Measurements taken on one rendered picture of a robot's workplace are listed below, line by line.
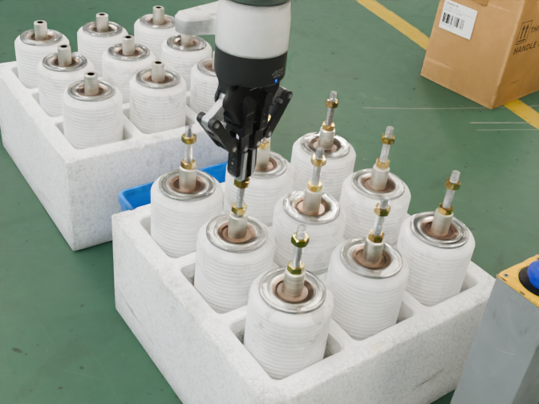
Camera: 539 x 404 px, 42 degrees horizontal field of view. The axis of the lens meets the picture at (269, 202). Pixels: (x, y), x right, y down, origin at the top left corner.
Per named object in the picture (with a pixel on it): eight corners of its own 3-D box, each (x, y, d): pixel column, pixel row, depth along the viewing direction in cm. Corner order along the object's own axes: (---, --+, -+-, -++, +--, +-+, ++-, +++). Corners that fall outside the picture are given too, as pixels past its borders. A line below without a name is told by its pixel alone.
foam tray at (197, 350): (312, 236, 128) (326, 151, 118) (473, 378, 103) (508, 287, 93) (114, 308, 108) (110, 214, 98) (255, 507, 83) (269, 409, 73)
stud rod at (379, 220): (366, 248, 83) (378, 195, 79) (373, 245, 84) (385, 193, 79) (373, 252, 82) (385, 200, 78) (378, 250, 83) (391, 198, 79)
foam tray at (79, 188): (172, 110, 163) (174, 36, 153) (265, 195, 138) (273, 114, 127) (2, 145, 143) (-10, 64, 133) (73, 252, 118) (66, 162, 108)
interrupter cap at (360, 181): (339, 183, 97) (340, 179, 97) (373, 167, 102) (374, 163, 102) (381, 208, 93) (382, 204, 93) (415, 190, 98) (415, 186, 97)
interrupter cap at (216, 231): (231, 263, 81) (232, 258, 81) (192, 230, 85) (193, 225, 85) (280, 240, 85) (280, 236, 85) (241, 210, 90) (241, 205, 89)
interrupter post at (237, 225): (235, 244, 84) (237, 222, 82) (222, 233, 85) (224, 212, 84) (250, 237, 85) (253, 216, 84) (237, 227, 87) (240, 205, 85)
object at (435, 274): (378, 301, 105) (403, 203, 94) (443, 315, 103) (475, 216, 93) (374, 347, 97) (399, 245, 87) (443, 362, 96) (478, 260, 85)
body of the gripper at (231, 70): (249, 59, 66) (242, 145, 72) (306, 40, 72) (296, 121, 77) (196, 34, 70) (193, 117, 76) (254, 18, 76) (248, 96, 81)
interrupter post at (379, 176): (365, 185, 98) (369, 165, 96) (375, 179, 99) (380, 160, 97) (378, 193, 96) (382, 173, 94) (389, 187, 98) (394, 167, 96)
